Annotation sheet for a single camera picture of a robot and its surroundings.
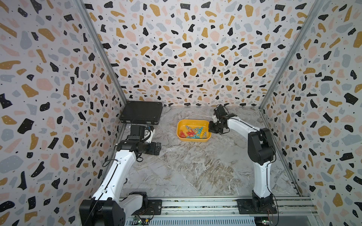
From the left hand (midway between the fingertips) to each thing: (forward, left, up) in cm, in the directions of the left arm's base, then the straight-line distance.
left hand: (153, 145), depth 81 cm
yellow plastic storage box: (+21, -23, -14) cm, 34 cm away
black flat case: (+41, +19, -15) cm, 48 cm away
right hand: (+18, -35, -9) cm, 40 cm away
